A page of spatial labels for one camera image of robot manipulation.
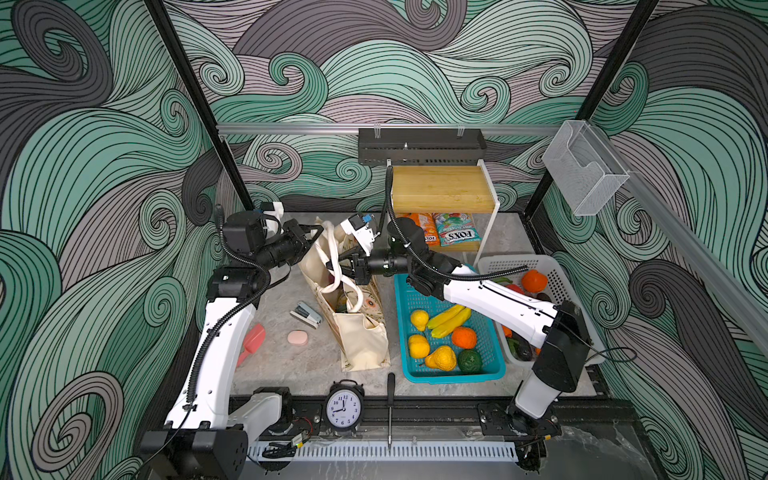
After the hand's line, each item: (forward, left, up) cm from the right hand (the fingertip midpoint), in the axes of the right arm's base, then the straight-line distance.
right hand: (329, 266), depth 65 cm
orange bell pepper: (+13, -60, -27) cm, 67 cm away
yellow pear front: (-11, -28, -27) cm, 40 cm away
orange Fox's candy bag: (+27, -26, -15) cm, 40 cm away
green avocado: (-12, -35, -28) cm, 46 cm away
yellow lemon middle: (+1, -23, -29) cm, 37 cm away
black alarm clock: (-22, -2, -29) cm, 37 cm away
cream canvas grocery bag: (-8, -5, -5) cm, 11 cm away
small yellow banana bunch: (0, -31, -31) cm, 43 cm away
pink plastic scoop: (-5, +26, -31) cm, 41 cm away
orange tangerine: (-5, -35, -27) cm, 44 cm away
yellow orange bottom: (-8, -22, -27) cm, 36 cm away
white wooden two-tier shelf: (+27, -30, -1) cm, 40 cm away
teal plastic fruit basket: (-7, -41, -25) cm, 48 cm away
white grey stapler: (+2, +11, -30) cm, 32 cm away
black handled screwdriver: (-18, -14, -32) cm, 40 cm away
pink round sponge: (-4, +13, -31) cm, 34 cm away
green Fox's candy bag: (+24, -35, -15) cm, 45 cm away
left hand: (+9, +2, +4) cm, 10 cm away
